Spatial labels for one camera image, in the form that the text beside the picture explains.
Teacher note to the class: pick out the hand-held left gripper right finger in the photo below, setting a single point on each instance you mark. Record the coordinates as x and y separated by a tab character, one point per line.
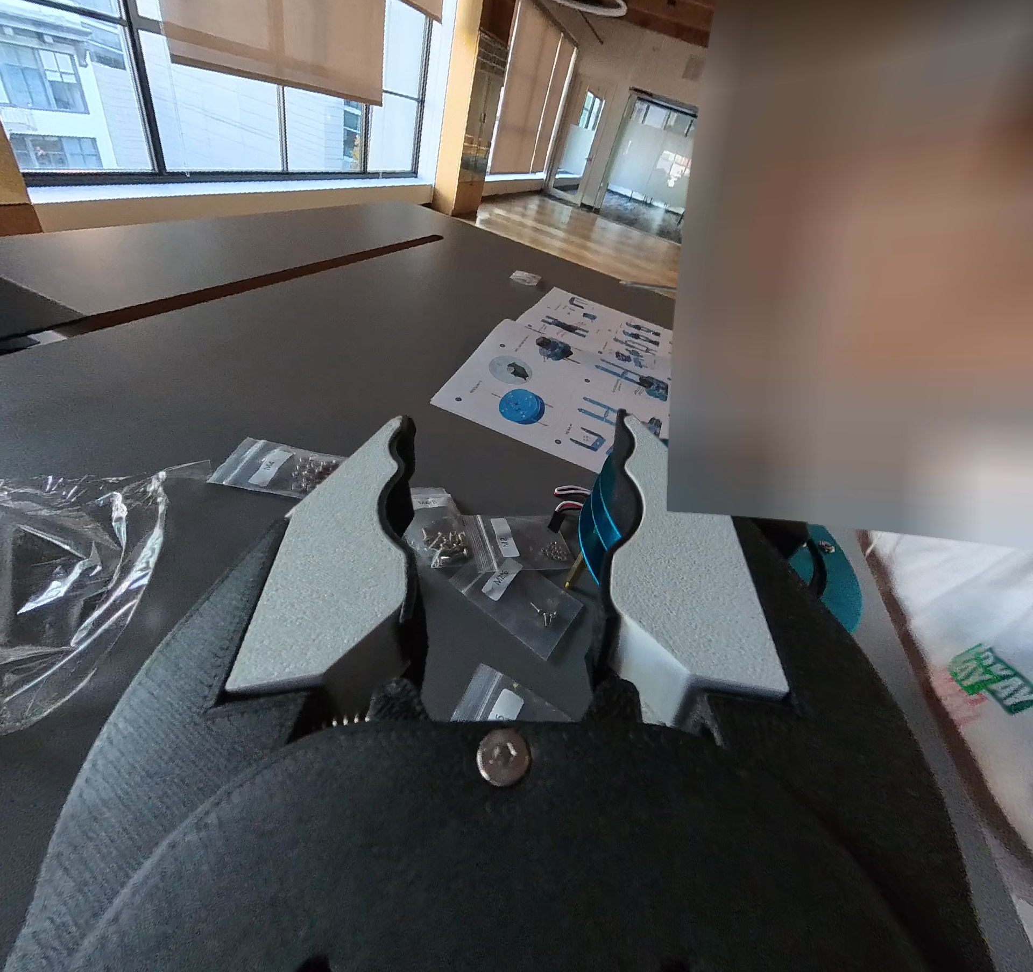
694	609

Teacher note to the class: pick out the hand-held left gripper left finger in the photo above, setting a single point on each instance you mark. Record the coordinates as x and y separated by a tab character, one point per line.
323	576

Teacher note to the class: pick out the blue metal servo bracket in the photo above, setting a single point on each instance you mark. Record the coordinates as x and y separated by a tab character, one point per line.
609	520

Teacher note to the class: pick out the dark grey desk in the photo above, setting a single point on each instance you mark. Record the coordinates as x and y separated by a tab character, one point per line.
282	391

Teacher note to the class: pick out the clear bag of nuts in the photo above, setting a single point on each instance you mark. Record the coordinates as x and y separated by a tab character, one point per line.
524	546
274	467

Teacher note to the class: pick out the clear bag of screws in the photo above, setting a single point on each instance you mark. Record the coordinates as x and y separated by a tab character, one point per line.
444	532
524	613

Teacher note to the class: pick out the clear labelled plastic bag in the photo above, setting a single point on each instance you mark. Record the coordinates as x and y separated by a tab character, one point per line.
508	697

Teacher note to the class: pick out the clear crumpled plastic wrap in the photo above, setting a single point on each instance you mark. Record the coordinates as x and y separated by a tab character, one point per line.
81	584

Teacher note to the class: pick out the white printed plastic bag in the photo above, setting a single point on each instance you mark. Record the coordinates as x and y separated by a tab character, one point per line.
960	625

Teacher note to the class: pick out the printed instruction sheet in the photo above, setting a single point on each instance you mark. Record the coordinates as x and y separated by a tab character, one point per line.
524	379
597	318

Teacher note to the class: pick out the tiny clear plastic bag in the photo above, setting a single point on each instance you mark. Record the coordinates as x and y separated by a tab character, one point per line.
524	278

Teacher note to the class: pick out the frosted glass partition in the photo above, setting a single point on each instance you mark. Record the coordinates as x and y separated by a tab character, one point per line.
650	153

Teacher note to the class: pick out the large beige window blind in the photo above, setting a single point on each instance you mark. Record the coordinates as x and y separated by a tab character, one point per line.
274	11

